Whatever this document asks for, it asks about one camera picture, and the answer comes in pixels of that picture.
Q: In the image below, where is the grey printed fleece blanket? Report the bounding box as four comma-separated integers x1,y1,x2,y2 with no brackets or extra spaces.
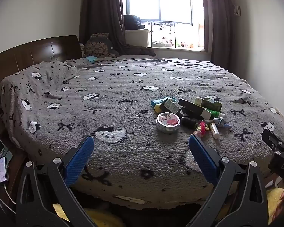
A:
0,57,284,210

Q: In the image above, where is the white cable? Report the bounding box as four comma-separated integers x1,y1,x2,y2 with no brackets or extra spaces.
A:
0,182,17,215

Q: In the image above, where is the dark brown curtain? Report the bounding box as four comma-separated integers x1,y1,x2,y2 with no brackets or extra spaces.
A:
79,0,157,58
200,0,233,63

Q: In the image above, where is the blue white wrapper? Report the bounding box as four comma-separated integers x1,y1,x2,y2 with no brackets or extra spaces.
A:
214,117,232,130

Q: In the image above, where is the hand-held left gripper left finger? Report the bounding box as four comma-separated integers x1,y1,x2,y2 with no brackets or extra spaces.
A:
15,135,95,227

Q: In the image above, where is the grey printed pillow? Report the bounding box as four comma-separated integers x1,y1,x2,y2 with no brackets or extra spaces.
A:
65,57,119,70
0,61,79,100

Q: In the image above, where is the row of small figurines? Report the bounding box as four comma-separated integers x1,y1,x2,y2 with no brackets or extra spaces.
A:
151,36,202,49

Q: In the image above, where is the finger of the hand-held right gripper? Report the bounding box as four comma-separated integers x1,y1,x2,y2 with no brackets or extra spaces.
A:
262,128,284,156

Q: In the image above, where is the teal snack packet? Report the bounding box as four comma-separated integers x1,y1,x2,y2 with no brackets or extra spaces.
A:
151,97,178,107

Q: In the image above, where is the white green box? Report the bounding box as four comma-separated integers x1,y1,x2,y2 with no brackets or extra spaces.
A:
201,108,226,121

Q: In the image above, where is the white tube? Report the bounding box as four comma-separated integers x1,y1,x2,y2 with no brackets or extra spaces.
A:
209,122,220,139

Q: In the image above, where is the yellow rug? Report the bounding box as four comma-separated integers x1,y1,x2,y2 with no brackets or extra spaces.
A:
51,187,284,227

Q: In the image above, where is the round picture tin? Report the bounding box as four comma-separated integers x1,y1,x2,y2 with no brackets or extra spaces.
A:
156,112,181,134

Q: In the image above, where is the brown patterned cushion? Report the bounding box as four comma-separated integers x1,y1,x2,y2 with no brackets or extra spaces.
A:
84,33,120,58

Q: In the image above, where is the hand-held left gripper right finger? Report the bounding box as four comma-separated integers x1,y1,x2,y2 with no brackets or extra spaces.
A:
188,134,268,227

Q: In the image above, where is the window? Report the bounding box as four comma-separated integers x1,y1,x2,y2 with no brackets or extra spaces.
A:
126,0,205,25

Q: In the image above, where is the white storage box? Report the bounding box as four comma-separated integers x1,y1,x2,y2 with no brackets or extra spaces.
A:
125,29,150,48

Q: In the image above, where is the olive green box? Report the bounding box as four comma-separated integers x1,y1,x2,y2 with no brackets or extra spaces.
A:
161,99,182,115

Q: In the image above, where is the green bottle white cap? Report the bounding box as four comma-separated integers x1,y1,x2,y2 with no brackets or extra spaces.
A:
194,96,223,112

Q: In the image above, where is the brown wooden headboard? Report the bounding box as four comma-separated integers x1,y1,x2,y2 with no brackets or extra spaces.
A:
0,35,82,95

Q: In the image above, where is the smartphone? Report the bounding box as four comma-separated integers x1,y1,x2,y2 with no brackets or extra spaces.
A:
0,156,9,184

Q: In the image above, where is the small black jar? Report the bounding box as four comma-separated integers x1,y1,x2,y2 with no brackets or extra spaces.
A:
180,116,197,130

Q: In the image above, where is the dark clothes pile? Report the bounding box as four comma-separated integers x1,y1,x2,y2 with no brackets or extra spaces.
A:
123,14,145,31

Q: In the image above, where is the black metal rack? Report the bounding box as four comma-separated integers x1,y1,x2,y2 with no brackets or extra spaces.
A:
148,21,178,48

